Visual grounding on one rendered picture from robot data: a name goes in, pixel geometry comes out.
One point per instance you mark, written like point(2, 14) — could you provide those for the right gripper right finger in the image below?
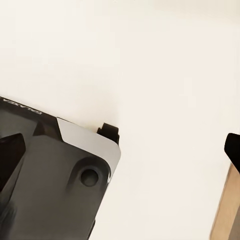
point(232, 149)

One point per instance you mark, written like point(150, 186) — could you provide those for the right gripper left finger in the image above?
point(12, 149)

